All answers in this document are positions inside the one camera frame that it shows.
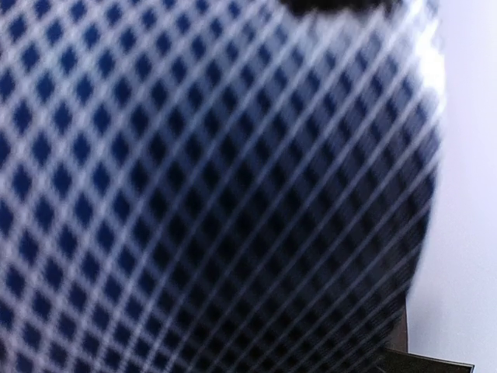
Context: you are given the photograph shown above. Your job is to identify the black poker chip case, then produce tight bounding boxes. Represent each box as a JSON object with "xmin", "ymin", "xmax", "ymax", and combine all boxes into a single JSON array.
[{"xmin": 375, "ymin": 349, "xmax": 474, "ymax": 373}]

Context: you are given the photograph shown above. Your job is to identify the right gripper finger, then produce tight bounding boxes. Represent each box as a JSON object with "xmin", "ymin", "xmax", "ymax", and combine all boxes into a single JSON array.
[{"xmin": 280, "ymin": 0, "xmax": 402, "ymax": 17}]

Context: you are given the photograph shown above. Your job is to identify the blue playing card deck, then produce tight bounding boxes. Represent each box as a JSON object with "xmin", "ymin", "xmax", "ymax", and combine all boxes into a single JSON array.
[{"xmin": 1, "ymin": 1, "xmax": 444, "ymax": 372}]

